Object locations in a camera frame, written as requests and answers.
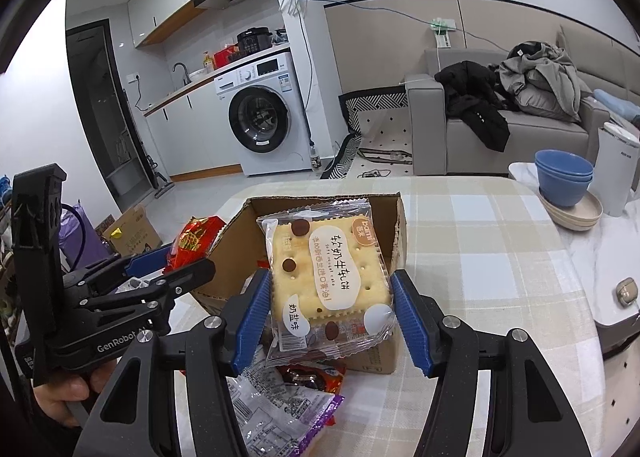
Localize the red box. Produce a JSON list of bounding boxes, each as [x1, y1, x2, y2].
[[213, 46, 240, 68]]

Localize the white electric kettle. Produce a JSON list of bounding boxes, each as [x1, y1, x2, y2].
[[597, 122, 640, 218]]

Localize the brown cardboard box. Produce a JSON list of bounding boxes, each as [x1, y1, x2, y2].
[[191, 192, 407, 375]]

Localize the stick vacuum cleaner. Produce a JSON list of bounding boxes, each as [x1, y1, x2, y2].
[[144, 149, 175, 200]]

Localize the person's left hand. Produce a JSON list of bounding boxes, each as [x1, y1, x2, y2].
[[34, 364, 117, 428]]

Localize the grey sofa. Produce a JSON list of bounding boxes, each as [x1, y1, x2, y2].
[[405, 24, 640, 176]]

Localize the white marble table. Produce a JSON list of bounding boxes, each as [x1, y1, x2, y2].
[[507, 162, 640, 378]]

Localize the small beige device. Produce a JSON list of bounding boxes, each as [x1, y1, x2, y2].
[[616, 278, 640, 309]]

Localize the beige plate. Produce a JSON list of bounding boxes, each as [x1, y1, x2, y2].
[[539, 189, 605, 230]]

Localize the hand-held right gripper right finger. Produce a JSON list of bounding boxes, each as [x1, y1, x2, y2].
[[389, 269, 586, 457]]

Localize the dark door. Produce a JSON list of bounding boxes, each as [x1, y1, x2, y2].
[[65, 18, 153, 210]]

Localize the black jacket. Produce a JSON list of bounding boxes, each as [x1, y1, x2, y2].
[[434, 61, 512, 152]]

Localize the white washing machine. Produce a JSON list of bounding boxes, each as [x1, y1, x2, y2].
[[215, 53, 313, 176]]

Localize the clear cracker packet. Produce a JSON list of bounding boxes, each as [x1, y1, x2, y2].
[[256, 197, 398, 369]]

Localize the black pressure cooker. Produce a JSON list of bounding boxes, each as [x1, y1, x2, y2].
[[236, 27, 273, 56]]

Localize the cardboard box with print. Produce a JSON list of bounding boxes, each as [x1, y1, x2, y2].
[[95, 206, 163, 258]]

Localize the dark red snack packet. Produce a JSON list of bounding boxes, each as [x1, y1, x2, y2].
[[276, 359, 347, 394]]

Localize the black-white patterned mat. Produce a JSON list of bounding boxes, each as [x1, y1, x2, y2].
[[320, 89, 416, 180]]

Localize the white lower kitchen cabinets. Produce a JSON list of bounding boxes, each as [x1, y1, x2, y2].
[[144, 82, 243, 182]]

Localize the purple snack packet white back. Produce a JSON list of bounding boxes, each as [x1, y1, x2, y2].
[[227, 344, 347, 457]]

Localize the checked beige tablecloth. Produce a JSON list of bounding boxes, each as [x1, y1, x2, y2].
[[175, 177, 608, 457]]

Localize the blue bowl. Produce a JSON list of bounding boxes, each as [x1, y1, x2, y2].
[[535, 149, 595, 188], [537, 177, 593, 209]]

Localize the grey clothing pile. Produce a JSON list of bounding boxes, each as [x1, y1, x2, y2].
[[497, 42, 593, 124]]

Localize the red gold snack packet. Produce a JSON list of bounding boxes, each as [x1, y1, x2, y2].
[[166, 216, 228, 273]]

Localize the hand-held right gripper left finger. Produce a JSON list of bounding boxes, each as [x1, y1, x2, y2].
[[75, 268, 273, 457]]

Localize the purple bag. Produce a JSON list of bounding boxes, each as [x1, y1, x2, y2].
[[59, 204, 110, 273]]

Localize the light blue cloth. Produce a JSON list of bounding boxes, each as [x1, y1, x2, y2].
[[591, 89, 640, 122]]

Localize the wall socket with charger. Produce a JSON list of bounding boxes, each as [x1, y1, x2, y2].
[[429, 17, 458, 48]]

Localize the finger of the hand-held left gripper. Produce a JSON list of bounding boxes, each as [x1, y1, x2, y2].
[[62, 246, 173, 295], [72, 258, 217, 324]]

